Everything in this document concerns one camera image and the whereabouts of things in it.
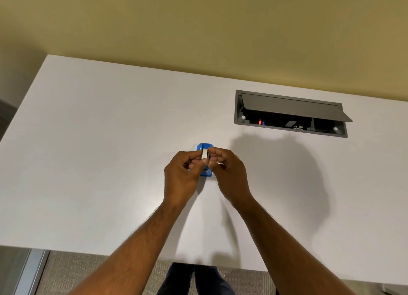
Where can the person's left hand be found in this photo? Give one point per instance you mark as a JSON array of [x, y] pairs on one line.
[[178, 180]]

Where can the person's right hand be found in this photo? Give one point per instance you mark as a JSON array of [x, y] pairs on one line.
[[231, 176]]

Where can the person's left thumb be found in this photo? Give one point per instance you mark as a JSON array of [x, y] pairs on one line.
[[200, 166]]

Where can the person's right thumb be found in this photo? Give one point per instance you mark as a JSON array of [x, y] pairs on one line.
[[217, 167]]

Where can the small white staple strip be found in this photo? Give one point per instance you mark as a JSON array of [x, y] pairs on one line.
[[205, 154]]

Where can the person's left forearm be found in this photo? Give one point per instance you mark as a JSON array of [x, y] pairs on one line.
[[127, 256]]

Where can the person's right forearm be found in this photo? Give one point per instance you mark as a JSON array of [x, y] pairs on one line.
[[287, 253]]

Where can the blue stapler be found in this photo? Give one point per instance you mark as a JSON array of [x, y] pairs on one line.
[[206, 172]]

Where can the person's dark blue trousers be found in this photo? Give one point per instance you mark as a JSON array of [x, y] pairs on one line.
[[197, 280]]

